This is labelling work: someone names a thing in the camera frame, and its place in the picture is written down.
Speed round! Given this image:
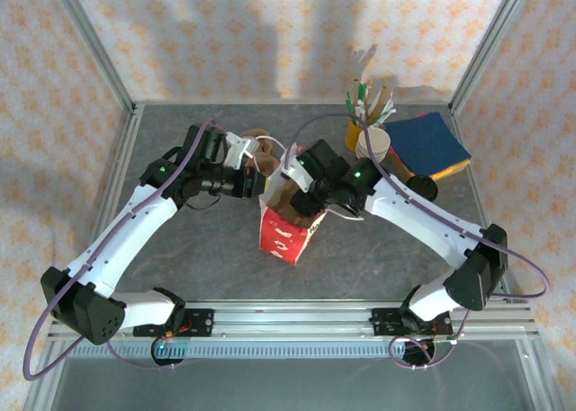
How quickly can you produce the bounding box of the brown cardboard cup carrier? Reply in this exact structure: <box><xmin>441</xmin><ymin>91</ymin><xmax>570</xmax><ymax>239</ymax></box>
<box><xmin>242</xmin><ymin>129</ymin><xmax>289</xmax><ymax>178</ymax></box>
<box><xmin>269</xmin><ymin>179</ymin><xmax>319</xmax><ymax>228</ymax></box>

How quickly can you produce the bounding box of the red white paper bag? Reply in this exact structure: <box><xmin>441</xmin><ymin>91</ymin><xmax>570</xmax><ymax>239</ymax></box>
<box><xmin>250</xmin><ymin>134</ymin><xmax>365</xmax><ymax>264</ymax></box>

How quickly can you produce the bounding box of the yellow straw holder cup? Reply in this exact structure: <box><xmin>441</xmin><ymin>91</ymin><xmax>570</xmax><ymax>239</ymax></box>
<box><xmin>345</xmin><ymin>117</ymin><xmax>366</xmax><ymax>151</ymax></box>

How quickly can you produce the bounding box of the stack of paper cups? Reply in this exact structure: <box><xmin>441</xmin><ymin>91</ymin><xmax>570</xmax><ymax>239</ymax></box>
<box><xmin>355</xmin><ymin>127</ymin><xmax>391</xmax><ymax>165</ymax></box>

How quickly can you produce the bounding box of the pink paper napkin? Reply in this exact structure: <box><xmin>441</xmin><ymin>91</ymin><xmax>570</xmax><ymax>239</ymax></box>
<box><xmin>387</xmin><ymin>111</ymin><xmax>429</xmax><ymax>165</ymax></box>

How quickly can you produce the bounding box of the brown paper wrapped straw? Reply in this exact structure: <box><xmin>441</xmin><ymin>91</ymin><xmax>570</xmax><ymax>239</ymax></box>
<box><xmin>367</xmin><ymin>76</ymin><xmax>391</xmax><ymax>118</ymax></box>

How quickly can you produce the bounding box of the blue paper napkin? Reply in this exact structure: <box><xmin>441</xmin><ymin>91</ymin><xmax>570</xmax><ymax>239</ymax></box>
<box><xmin>384</xmin><ymin>112</ymin><xmax>473</xmax><ymax>178</ymax></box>

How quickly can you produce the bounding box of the yellow paper napkin stack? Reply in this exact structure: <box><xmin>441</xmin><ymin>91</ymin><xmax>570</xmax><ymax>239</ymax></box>
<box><xmin>390</xmin><ymin>152</ymin><xmax>473</xmax><ymax>188</ymax></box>

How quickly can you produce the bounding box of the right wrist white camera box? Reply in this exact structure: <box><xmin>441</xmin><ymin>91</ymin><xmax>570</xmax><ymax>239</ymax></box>
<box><xmin>277</xmin><ymin>145</ymin><xmax>319</xmax><ymax>195</ymax></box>

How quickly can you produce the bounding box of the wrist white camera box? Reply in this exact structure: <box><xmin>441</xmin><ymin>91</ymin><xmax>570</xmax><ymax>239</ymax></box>
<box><xmin>223</xmin><ymin>131</ymin><xmax>263</xmax><ymax>170</ymax></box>
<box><xmin>277</xmin><ymin>145</ymin><xmax>319</xmax><ymax>195</ymax></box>

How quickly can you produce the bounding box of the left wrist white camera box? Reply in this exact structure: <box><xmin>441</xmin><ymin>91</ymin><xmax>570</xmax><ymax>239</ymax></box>
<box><xmin>223</xmin><ymin>131</ymin><xmax>263</xmax><ymax>170</ymax></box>

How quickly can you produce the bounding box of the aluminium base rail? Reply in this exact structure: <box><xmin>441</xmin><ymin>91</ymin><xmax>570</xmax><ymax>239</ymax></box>
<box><xmin>47</xmin><ymin>299</ymin><xmax>540</xmax><ymax>342</ymax></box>

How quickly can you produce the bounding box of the grey slotted cable duct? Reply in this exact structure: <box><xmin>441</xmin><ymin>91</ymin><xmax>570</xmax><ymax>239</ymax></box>
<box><xmin>66</xmin><ymin>341</ymin><xmax>436</xmax><ymax>359</ymax></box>

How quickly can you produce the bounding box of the aluminium frame post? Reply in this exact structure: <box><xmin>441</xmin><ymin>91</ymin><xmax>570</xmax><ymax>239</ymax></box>
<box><xmin>49</xmin><ymin>0</ymin><xmax>139</xmax><ymax>115</ymax></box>
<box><xmin>449</xmin><ymin>0</ymin><xmax>536</xmax><ymax>115</ymax></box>

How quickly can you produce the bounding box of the black round cable port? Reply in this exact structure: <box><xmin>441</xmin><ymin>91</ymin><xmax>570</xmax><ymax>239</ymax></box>
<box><xmin>402</xmin><ymin>338</ymin><xmax>437</xmax><ymax>368</ymax></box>
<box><xmin>150</xmin><ymin>336</ymin><xmax>186</xmax><ymax>368</ymax></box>

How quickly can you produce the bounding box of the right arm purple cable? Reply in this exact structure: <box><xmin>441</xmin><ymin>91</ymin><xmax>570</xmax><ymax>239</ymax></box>
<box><xmin>287</xmin><ymin>112</ymin><xmax>551</xmax><ymax>371</ymax></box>

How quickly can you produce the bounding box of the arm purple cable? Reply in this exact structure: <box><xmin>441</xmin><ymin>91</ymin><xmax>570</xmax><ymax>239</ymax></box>
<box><xmin>22</xmin><ymin>119</ymin><xmax>217</xmax><ymax>380</ymax></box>
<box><xmin>287</xmin><ymin>112</ymin><xmax>551</xmax><ymax>371</ymax></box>

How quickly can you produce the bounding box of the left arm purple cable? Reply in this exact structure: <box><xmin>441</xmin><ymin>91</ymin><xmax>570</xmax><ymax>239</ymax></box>
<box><xmin>22</xmin><ymin>119</ymin><xmax>217</xmax><ymax>380</ymax></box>

